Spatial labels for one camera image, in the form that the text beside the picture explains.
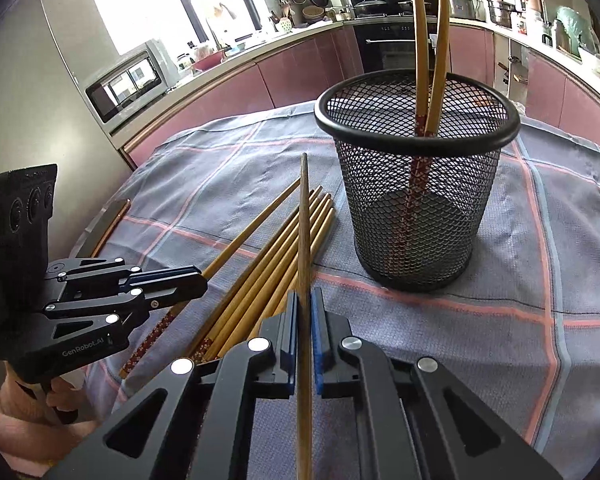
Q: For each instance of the teal plastic bag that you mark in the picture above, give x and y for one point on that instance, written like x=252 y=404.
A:
x=572 y=25

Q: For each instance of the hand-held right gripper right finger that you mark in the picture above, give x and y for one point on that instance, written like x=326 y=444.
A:
x=319 y=330

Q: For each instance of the kitchen window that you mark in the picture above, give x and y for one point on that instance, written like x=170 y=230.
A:
x=140 y=0

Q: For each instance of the pink kitchen base cabinets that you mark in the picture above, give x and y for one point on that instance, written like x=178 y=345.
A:
x=290 y=75

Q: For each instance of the white kitchen countertop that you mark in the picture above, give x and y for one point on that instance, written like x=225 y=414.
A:
x=240 y=57

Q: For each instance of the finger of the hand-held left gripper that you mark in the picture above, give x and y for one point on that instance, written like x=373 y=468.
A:
x=170 y=277
x=180 y=296

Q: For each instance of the steel stock pot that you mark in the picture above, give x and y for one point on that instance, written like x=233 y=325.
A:
x=500 y=12

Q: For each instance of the black built-in oven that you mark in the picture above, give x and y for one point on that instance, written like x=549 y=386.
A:
x=390 y=45

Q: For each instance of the silver toaster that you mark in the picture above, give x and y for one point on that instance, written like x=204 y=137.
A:
x=462 y=8

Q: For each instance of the pink electric kettle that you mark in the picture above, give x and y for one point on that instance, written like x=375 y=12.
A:
x=530 y=0

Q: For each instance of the silver refrigerator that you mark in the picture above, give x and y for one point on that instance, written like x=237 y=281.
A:
x=55 y=60

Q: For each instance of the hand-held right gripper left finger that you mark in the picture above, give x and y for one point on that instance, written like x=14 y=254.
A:
x=292 y=322

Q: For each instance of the blue-grey checked tablecloth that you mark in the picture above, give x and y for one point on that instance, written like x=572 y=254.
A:
x=480 y=335

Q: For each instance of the white microwave oven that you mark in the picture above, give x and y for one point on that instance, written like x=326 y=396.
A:
x=130 y=80

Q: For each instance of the pink bowl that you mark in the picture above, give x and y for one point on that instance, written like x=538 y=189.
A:
x=207 y=61

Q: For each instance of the person's left hand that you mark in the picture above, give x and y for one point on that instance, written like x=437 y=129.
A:
x=60 y=395

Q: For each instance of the black mesh utensil holder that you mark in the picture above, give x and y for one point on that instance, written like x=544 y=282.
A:
x=370 y=210

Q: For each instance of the black wok with lid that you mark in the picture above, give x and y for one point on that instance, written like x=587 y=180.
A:
x=370 y=7
x=407 y=7

